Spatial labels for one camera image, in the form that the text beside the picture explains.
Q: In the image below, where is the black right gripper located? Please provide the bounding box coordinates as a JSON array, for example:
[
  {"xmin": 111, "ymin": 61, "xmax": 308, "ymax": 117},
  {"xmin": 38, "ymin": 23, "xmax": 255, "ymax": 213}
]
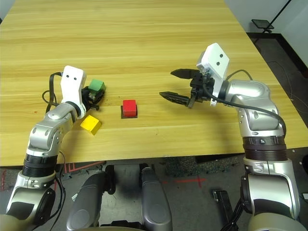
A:
[{"xmin": 159, "ymin": 68, "xmax": 216, "ymax": 109}]

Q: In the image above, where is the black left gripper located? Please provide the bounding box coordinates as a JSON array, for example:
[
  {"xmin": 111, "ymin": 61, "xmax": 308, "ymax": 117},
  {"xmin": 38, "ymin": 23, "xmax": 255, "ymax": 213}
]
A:
[{"xmin": 81, "ymin": 87, "xmax": 107, "ymax": 113}]

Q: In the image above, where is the green wooden block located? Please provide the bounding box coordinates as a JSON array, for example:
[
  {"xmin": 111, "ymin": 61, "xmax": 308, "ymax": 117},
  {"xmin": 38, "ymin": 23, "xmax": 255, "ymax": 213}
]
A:
[{"xmin": 88, "ymin": 78, "xmax": 107, "ymax": 94}]

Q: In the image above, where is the yellow wooden block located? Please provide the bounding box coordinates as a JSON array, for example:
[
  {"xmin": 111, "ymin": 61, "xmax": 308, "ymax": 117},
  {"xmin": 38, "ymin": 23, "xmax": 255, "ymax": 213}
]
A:
[{"xmin": 79, "ymin": 114, "xmax": 103, "ymax": 136}]

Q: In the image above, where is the red wooden block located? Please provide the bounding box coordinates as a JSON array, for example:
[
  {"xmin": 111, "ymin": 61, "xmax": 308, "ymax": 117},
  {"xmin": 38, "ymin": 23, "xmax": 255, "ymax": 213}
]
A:
[{"xmin": 122, "ymin": 99, "xmax": 139, "ymax": 117}]

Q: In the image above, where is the black square tape marker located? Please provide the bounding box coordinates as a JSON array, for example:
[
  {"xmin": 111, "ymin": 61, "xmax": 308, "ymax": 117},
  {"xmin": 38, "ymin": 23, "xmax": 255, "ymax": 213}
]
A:
[{"xmin": 120, "ymin": 105, "xmax": 139, "ymax": 119}]

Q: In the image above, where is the dark speckled foam mat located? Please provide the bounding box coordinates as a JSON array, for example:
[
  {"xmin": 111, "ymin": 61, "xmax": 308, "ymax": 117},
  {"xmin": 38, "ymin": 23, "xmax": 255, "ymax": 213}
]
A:
[{"xmin": 164, "ymin": 155, "xmax": 242, "ymax": 178}]

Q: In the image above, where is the grey robot left leg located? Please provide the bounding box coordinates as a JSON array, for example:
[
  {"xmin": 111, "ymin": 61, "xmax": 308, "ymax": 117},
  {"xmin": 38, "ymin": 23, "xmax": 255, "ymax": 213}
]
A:
[{"xmin": 66, "ymin": 165, "xmax": 116, "ymax": 231}]

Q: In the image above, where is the grey robot leg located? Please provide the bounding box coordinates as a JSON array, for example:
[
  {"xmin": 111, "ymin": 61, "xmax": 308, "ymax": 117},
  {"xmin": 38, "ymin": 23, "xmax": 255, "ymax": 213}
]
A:
[
  {"xmin": 66, "ymin": 165, "xmax": 116, "ymax": 231},
  {"xmin": 139, "ymin": 163, "xmax": 174, "ymax": 231}
]

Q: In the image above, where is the grey robot right leg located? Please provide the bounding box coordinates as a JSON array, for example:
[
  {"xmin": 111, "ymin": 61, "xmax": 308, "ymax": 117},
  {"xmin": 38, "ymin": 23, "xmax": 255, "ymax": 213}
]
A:
[{"xmin": 139, "ymin": 163, "xmax": 174, "ymax": 231}]

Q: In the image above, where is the thin black stand pole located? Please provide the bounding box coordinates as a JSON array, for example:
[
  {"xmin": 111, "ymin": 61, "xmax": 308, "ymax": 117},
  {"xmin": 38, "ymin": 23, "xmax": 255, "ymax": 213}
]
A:
[{"xmin": 269, "ymin": 0, "xmax": 292, "ymax": 26}]

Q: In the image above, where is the black flat floor device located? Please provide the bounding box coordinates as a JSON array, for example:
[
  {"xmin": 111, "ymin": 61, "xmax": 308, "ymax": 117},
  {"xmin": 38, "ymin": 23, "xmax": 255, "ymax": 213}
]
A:
[{"xmin": 212, "ymin": 189, "xmax": 233, "ymax": 227}]

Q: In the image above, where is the black robot waist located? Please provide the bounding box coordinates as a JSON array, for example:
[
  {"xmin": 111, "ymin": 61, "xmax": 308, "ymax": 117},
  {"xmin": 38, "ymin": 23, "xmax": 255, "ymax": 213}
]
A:
[{"xmin": 99, "ymin": 219, "xmax": 145, "ymax": 231}]

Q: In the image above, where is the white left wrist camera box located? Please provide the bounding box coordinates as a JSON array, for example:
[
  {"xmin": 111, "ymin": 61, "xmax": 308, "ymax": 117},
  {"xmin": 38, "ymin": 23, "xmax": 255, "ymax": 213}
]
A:
[{"xmin": 59, "ymin": 65, "xmax": 88, "ymax": 119}]

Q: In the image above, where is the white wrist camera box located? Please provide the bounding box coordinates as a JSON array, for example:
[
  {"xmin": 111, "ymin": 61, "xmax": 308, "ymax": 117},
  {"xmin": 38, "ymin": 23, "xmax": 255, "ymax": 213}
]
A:
[
  {"xmin": 59, "ymin": 65, "xmax": 88, "ymax": 119},
  {"xmin": 195, "ymin": 42, "xmax": 231, "ymax": 107}
]

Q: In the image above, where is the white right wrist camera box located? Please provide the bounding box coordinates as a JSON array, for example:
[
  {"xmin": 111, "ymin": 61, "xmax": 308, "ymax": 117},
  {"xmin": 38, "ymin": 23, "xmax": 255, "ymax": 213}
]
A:
[{"xmin": 195, "ymin": 42, "xmax": 231, "ymax": 107}]

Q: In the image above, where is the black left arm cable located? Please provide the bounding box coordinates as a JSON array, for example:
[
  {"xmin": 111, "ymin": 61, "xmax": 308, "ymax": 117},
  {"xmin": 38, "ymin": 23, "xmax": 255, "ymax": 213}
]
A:
[{"xmin": 42, "ymin": 71, "xmax": 64, "ymax": 114}]

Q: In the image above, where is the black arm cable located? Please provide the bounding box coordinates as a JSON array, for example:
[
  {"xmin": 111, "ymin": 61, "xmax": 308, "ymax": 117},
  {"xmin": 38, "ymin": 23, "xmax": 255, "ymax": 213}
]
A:
[
  {"xmin": 42, "ymin": 71, "xmax": 64, "ymax": 114},
  {"xmin": 203, "ymin": 69, "xmax": 287, "ymax": 136}
]

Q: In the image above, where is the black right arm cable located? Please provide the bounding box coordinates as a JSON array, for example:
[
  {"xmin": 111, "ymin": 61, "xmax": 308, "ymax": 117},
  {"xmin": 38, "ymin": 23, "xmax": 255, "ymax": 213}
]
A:
[{"xmin": 203, "ymin": 69, "xmax": 287, "ymax": 136}]

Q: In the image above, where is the black stand base plate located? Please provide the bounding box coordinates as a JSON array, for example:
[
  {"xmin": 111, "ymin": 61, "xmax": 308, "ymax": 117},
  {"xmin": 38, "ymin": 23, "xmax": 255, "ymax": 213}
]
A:
[{"xmin": 251, "ymin": 19, "xmax": 275, "ymax": 34}]

